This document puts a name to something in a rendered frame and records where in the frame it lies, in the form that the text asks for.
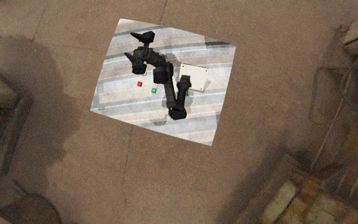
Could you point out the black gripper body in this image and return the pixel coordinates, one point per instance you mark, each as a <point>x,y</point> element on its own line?
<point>147,55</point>

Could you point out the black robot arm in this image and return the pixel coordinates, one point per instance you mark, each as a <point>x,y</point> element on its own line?
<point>163,75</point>

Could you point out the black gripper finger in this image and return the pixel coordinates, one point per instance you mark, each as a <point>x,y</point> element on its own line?
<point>141,37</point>
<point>136,62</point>

